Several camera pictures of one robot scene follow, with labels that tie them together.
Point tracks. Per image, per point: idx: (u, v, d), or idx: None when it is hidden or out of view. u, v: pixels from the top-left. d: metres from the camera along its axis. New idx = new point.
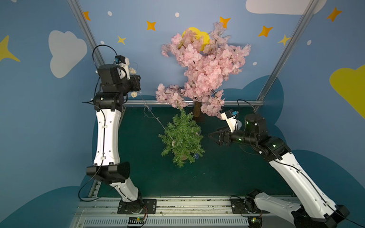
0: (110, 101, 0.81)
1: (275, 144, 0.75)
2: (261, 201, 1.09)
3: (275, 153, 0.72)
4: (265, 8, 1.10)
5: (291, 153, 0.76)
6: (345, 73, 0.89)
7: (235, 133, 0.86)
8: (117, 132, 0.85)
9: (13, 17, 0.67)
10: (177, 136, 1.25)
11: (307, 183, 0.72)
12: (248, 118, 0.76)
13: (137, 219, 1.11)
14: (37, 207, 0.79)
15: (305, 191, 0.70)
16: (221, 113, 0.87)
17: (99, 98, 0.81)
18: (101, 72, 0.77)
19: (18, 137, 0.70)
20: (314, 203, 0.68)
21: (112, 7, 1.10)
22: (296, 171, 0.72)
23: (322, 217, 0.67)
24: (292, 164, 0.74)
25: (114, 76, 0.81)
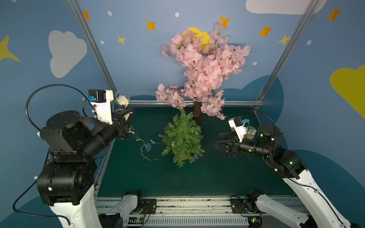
0: (63, 185, 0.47)
1: (291, 161, 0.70)
2: (264, 204, 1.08)
3: (292, 171, 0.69)
4: (264, 7, 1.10)
5: (307, 170, 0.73)
6: (346, 74, 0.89)
7: (245, 143, 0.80)
8: (91, 214, 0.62)
9: (13, 16, 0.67)
10: (177, 136, 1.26)
11: (325, 204, 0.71)
12: (263, 131, 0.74)
13: (137, 219, 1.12)
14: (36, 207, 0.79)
15: (322, 212, 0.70)
16: (229, 120, 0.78)
17: (47, 181, 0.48)
18: (50, 138, 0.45)
19: (18, 136, 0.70)
20: (331, 224, 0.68)
21: (112, 7, 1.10)
22: (314, 191, 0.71)
23: None
24: (309, 183, 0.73)
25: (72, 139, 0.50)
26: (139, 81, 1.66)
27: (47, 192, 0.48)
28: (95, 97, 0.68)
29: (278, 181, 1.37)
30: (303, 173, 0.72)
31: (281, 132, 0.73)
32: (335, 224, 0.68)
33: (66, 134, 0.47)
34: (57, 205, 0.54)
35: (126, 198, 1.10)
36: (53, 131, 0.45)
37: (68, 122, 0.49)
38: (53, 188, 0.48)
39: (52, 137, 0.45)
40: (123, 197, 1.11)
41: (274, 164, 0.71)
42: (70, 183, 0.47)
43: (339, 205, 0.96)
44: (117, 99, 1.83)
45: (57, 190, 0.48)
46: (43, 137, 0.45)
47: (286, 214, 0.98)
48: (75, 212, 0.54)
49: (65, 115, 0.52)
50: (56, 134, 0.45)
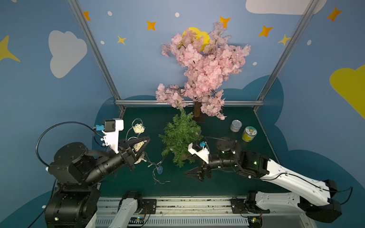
0: (69, 215, 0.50)
1: (255, 161, 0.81)
2: (264, 204, 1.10)
3: (262, 170, 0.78)
4: (265, 7, 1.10)
5: (269, 161, 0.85)
6: (346, 73, 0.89)
7: (212, 160, 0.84)
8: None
9: (14, 16, 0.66)
10: (177, 136, 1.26)
11: (301, 180, 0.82)
12: (221, 147, 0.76)
13: (137, 219, 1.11)
14: (36, 206, 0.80)
15: (304, 189, 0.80)
16: (189, 149, 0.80)
17: (53, 211, 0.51)
18: (58, 173, 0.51)
19: (17, 137, 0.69)
20: (315, 194, 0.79)
21: (112, 7, 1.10)
22: (285, 175, 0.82)
23: (327, 203, 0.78)
24: (278, 169, 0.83)
25: (76, 172, 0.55)
26: (140, 81, 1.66)
27: (53, 222, 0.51)
28: (106, 128, 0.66)
29: None
30: (269, 166, 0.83)
31: (235, 142, 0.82)
32: (317, 193, 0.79)
33: (71, 169, 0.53)
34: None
35: (124, 205, 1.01)
36: (62, 166, 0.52)
37: (74, 157, 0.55)
38: (58, 218, 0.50)
39: (60, 172, 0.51)
40: (121, 204, 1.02)
41: (246, 171, 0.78)
42: (75, 213, 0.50)
43: None
44: (117, 99, 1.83)
45: (62, 220, 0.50)
46: (52, 172, 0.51)
47: (283, 201, 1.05)
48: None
49: (70, 151, 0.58)
50: (62, 170, 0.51)
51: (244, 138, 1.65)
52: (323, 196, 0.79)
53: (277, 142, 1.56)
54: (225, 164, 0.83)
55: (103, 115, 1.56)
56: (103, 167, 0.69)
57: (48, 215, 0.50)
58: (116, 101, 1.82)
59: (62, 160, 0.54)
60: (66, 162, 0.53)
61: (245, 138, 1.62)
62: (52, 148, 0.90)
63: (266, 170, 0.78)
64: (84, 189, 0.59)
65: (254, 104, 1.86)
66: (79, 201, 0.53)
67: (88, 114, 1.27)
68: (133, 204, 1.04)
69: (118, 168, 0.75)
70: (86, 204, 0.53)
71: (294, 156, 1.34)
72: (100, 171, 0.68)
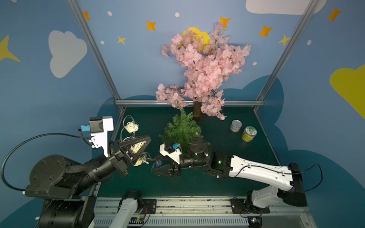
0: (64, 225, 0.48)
1: (220, 161, 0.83)
2: (257, 200, 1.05)
3: (226, 167, 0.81)
4: (265, 8, 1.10)
5: (234, 157, 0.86)
6: (346, 73, 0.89)
7: (183, 160, 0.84)
8: None
9: (14, 16, 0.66)
10: (177, 137, 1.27)
11: (263, 169, 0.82)
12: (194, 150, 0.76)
13: (137, 219, 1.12)
14: (36, 206, 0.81)
15: (266, 177, 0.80)
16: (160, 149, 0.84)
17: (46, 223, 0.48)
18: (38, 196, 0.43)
19: (16, 137, 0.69)
20: (277, 181, 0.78)
21: (112, 7, 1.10)
22: (247, 167, 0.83)
23: (290, 186, 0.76)
24: (241, 164, 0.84)
25: (61, 190, 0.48)
26: (140, 81, 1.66)
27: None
28: (93, 128, 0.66)
29: None
30: (232, 162, 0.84)
31: (208, 144, 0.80)
32: (279, 179, 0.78)
33: (54, 189, 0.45)
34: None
35: (124, 206, 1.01)
36: (41, 190, 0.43)
37: (53, 177, 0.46)
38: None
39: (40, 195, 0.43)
40: (121, 205, 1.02)
41: (214, 171, 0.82)
42: (71, 223, 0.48)
43: (336, 205, 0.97)
44: (117, 99, 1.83)
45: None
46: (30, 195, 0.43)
47: (268, 194, 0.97)
48: None
49: (47, 170, 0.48)
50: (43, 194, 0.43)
51: (244, 138, 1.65)
52: (286, 181, 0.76)
53: (277, 142, 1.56)
54: (195, 163, 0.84)
55: (103, 115, 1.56)
56: (92, 174, 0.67)
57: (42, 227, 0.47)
58: (116, 101, 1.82)
59: (42, 180, 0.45)
60: (45, 184, 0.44)
61: (245, 138, 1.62)
62: (52, 148, 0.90)
63: (230, 167, 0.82)
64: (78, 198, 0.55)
65: (254, 104, 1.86)
66: (75, 210, 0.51)
67: (88, 114, 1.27)
68: (133, 204, 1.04)
69: (111, 173, 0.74)
70: (82, 213, 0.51)
71: (294, 157, 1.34)
72: (90, 177, 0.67)
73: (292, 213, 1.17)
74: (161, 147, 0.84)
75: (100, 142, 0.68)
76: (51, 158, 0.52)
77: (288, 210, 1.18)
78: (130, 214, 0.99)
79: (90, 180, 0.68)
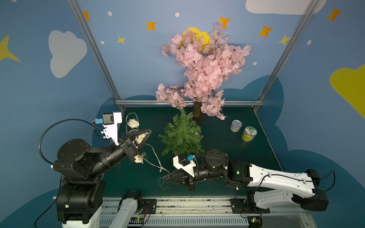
0: (78, 204, 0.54)
1: (238, 171, 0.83)
2: (263, 203, 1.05)
3: (245, 178, 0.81)
4: (265, 8, 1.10)
5: (252, 166, 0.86)
6: (346, 73, 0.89)
7: (198, 172, 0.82)
8: None
9: (14, 16, 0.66)
10: (177, 136, 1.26)
11: (283, 178, 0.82)
12: (211, 164, 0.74)
13: (137, 219, 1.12)
14: (35, 206, 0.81)
15: (287, 185, 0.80)
16: (175, 163, 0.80)
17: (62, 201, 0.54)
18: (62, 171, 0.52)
19: (17, 137, 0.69)
20: (299, 189, 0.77)
21: (112, 7, 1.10)
22: (268, 176, 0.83)
23: (312, 194, 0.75)
24: (260, 173, 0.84)
25: (80, 168, 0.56)
26: (140, 81, 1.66)
27: (64, 209, 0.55)
28: (104, 120, 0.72)
29: None
30: (251, 172, 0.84)
31: (225, 155, 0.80)
32: (301, 187, 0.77)
33: (76, 166, 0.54)
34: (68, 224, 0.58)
35: (124, 206, 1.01)
36: (66, 165, 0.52)
37: (76, 155, 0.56)
38: (68, 206, 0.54)
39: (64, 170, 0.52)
40: (122, 205, 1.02)
41: (233, 183, 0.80)
42: (84, 202, 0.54)
43: (336, 205, 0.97)
44: (117, 99, 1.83)
45: (72, 208, 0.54)
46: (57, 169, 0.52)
47: (278, 197, 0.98)
48: None
49: (71, 150, 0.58)
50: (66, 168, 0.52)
51: (244, 138, 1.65)
52: (307, 188, 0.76)
53: (277, 142, 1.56)
54: (210, 175, 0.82)
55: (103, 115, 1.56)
56: (105, 159, 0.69)
57: (59, 204, 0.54)
58: (116, 101, 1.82)
59: (67, 158, 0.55)
60: (70, 160, 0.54)
61: (245, 138, 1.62)
62: (52, 148, 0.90)
63: (249, 177, 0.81)
64: (91, 181, 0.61)
65: (254, 104, 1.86)
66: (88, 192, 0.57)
67: (87, 114, 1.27)
68: (134, 203, 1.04)
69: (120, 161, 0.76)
70: (93, 194, 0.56)
71: (294, 157, 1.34)
72: (103, 164, 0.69)
73: (292, 213, 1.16)
74: (175, 160, 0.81)
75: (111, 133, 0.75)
76: (75, 141, 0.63)
77: (288, 210, 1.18)
78: (130, 214, 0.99)
79: (102, 166, 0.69)
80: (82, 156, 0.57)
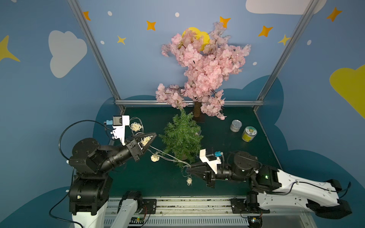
0: (89, 196, 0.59)
1: (266, 175, 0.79)
2: (267, 204, 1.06)
3: (274, 183, 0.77)
4: (265, 8, 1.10)
5: (279, 171, 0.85)
6: (346, 73, 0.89)
7: (221, 171, 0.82)
8: None
9: (14, 16, 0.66)
10: (177, 136, 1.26)
11: (310, 186, 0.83)
12: (243, 166, 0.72)
13: (137, 219, 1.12)
14: (35, 206, 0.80)
15: (314, 194, 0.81)
16: (201, 156, 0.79)
17: (75, 194, 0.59)
18: (77, 166, 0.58)
19: (17, 137, 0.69)
20: (325, 198, 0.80)
21: (112, 7, 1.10)
22: (295, 183, 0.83)
23: (337, 204, 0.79)
24: (288, 179, 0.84)
25: (91, 164, 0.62)
26: (140, 81, 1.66)
27: (75, 201, 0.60)
28: (114, 122, 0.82)
29: None
30: (279, 177, 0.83)
31: (255, 159, 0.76)
32: (327, 196, 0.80)
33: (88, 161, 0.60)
34: (78, 216, 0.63)
35: (124, 207, 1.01)
36: (80, 160, 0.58)
37: (89, 151, 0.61)
38: (80, 198, 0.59)
39: (78, 164, 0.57)
40: (121, 206, 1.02)
41: (260, 186, 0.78)
42: (94, 194, 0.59)
43: None
44: (117, 99, 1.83)
45: (83, 200, 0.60)
46: (72, 164, 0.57)
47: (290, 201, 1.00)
48: (91, 222, 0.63)
49: (84, 147, 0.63)
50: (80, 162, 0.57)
51: (244, 138, 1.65)
52: (333, 198, 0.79)
53: (277, 142, 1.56)
54: (233, 176, 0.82)
55: (103, 115, 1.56)
56: (112, 159, 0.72)
57: (71, 196, 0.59)
58: (116, 101, 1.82)
59: (81, 154, 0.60)
60: (83, 156, 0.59)
61: (245, 138, 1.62)
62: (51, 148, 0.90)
63: (278, 183, 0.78)
64: (100, 176, 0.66)
65: (254, 104, 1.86)
66: (97, 185, 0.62)
67: (87, 114, 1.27)
68: (134, 203, 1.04)
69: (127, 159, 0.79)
70: (102, 188, 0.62)
71: (294, 157, 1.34)
72: (110, 162, 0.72)
73: (292, 213, 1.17)
74: (201, 152, 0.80)
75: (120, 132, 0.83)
76: (87, 139, 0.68)
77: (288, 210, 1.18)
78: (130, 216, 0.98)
79: (110, 165, 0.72)
80: (94, 153, 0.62)
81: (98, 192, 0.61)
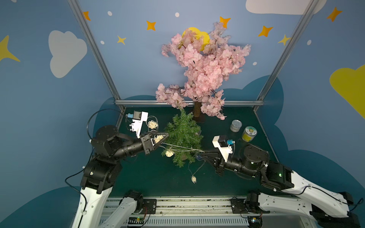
0: (100, 176, 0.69)
1: (280, 174, 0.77)
2: (268, 206, 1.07)
3: (287, 183, 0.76)
4: (264, 8, 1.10)
5: (293, 173, 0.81)
6: (346, 73, 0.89)
7: (231, 161, 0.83)
8: (98, 213, 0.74)
9: (14, 17, 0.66)
10: (177, 136, 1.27)
11: (323, 193, 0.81)
12: (253, 159, 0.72)
13: (137, 219, 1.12)
14: (35, 207, 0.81)
15: (326, 202, 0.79)
16: (214, 140, 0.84)
17: (89, 171, 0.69)
18: (97, 146, 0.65)
19: (16, 137, 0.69)
20: (335, 208, 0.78)
21: (112, 7, 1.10)
22: (308, 187, 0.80)
23: (346, 215, 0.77)
24: (301, 182, 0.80)
25: (110, 147, 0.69)
26: (140, 81, 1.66)
27: (87, 177, 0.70)
28: (135, 116, 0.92)
29: None
30: (292, 178, 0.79)
31: (265, 153, 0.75)
32: (338, 206, 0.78)
33: (106, 145, 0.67)
34: (85, 191, 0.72)
35: (123, 204, 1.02)
36: (100, 141, 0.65)
37: (109, 137, 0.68)
38: (91, 176, 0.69)
39: (98, 145, 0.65)
40: (121, 203, 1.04)
41: (269, 182, 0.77)
42: (104, 176, 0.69)
43: None
44: (117, 99, 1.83)
45: (94, 178, 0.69)
46: (93, 143, 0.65)
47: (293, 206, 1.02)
48: (94, 199, 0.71)
49: (106, 131, 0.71)
50: (100, 144, 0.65)
51: (244, 138, 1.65)
52: (343, 210, 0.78)
53: (277, 142, 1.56)
54: (242, 169, 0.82)
55: (103, 115, 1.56)
56: (126, 148, 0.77)
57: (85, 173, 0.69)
58: (116, 101, 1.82)
59: (102, 137, 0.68)
60: (104, 139, 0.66)
61: (245, 138, 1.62)
62: (52, 148, 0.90)
63: (291, 183, 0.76)
64: (111, 161, 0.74)
65: (254, 104, 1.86)
66: (107, 170, 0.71)
67: (87, 114, 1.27)
68: (132, 204, 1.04)
69: (138, 152, 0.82)
70: (111, 172, 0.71)
71: (294, 157, 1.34)
72: (124, 151, 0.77)
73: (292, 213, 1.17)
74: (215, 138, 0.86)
75: (138, 125, 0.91)
76: (110, 125, 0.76)
77: None
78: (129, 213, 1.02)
79: (123, 154, 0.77)
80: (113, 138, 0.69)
81: (107, 175, 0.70)
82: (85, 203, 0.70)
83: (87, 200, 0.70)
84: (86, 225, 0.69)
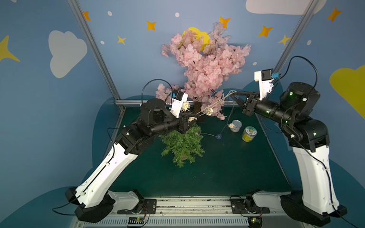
0: (130, 141, 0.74)
1: (315, 132, 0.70)
2: (257, 195, 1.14)
3: (312, 143, 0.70)
4: (264, 7, 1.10)
5: (326, 147, 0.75)
6: (346, 73, 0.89)
7: (265, 103, 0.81)
8: (117, 172, 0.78)
9: (13, 17, 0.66)
10: (177, 136, 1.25)
11: (326, 183, 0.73)
12: (295, 90, 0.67)
13: (137, 219, 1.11)
14: (35, 207, 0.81)
15: (320, 189, 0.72)
16: (257, 72, 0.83)
17: (126, 132, 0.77)
18: (145, 111, 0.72)
19: (17, 137, 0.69)
20: (321, 200, 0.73)
21: (112, 7, 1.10)
22: (322, 167, 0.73)
23: (319, 213, 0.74)
24: (322, 159, 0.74)
25: (153, 117, 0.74)
26: (139, 81, 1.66)
27: (122, 137, 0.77)
28: (176, 96, 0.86)
29: (277, 181, 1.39)
30: (321, 148, 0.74)
31: (316, 94, 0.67)
32: (324, 201, 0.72)
33: (150, 113, 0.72)
34: (118, 145, 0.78)
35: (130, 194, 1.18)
36: (148, 108, 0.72)
37: (156, 107, 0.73)
38: (126, 137, 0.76)
39: (145, 109, 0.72)
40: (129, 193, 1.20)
41: (293, 130, 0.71)
42: (134, 143, 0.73)
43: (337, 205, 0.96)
44: (117, 99, 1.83)
45: (128, 139, 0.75)
46: (143, 108, 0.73)
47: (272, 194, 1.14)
48: (118, 156, 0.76)
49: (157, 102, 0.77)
50: (147, 110, 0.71)
51: (244, 138, 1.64)
52: (323, 207, 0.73)
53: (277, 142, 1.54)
54: (274, 114, 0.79)
55: (103, 115, 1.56)
56: (167, 124, 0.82)
57: (122, 132, 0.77)
58: (116, 101, 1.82)
59: (151, 106, 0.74)
60: (151, 108, 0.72)
61: (245, 138, 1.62)
62: (51, 148, 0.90)
63: (313, 148, 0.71)
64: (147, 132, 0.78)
65: None
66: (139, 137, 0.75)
67: (87, 114, 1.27)
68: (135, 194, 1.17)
69: (172, 130, 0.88)
70: (142, 141, 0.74)
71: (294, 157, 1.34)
72: (164, 126, 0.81)
73: None
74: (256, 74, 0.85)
75: (177, 105, 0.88)
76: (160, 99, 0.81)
77: None
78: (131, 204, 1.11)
79: (162, 128, 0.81)
80: (158, 110, 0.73)
81: (137, 143, 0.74)
82: (112, 157, 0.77)
83: (113, 154, 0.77)
84: (102, 178, 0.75)
